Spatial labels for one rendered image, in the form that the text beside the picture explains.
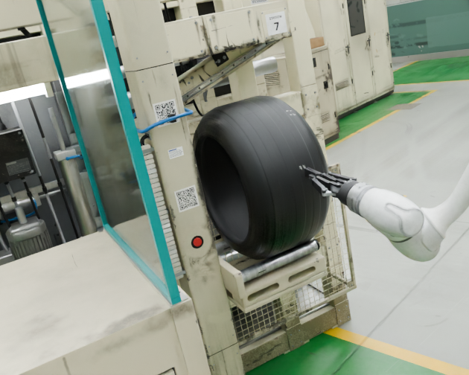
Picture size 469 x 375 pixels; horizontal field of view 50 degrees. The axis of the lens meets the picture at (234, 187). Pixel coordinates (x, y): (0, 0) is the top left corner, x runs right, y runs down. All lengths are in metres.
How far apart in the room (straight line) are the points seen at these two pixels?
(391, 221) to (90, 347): 0.77
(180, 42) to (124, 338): 1.23
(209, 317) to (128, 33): 0.99
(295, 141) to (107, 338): 0.96
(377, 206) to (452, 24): 12.00
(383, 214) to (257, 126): 0.54
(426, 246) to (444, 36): 12.00
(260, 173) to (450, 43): 11.89
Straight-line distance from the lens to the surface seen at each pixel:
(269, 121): 1.67
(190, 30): 1.93
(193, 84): 2.07
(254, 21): 2.05
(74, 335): 0.97
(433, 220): 1.44
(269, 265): 1.80
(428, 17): 13.44
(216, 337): 1.90
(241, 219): 2.08
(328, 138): 6.85
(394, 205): 1.32
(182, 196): 1.67
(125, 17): 1.58
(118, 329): 0.94
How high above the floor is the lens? 1.73
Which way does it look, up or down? 18 degrees down
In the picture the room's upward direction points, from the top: 12 degrees counter-clockwise
